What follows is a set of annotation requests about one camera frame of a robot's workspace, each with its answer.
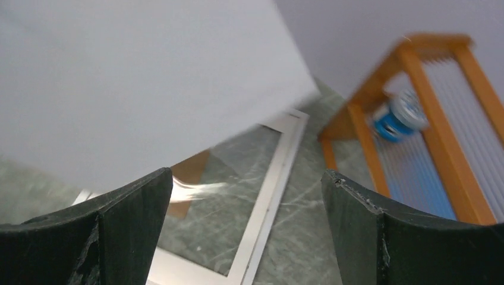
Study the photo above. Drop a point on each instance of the white picture frame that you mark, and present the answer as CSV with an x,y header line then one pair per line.
x,y
222,237

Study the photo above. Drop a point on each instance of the blue white can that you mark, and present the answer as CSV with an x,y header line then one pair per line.
x,y
405,117

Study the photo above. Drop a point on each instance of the orange wooden shelf rack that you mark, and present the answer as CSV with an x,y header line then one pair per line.
x,y
408,55

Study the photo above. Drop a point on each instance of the brown backing board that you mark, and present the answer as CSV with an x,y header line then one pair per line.
x,y
188,171

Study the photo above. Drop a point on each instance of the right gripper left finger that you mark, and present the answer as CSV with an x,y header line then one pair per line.
x,y
109,239

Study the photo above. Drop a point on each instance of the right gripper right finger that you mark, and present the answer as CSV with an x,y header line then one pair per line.
x,y
378,240

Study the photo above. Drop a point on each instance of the clear acrylic sheet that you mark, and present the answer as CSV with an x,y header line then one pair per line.
x,y
100,93

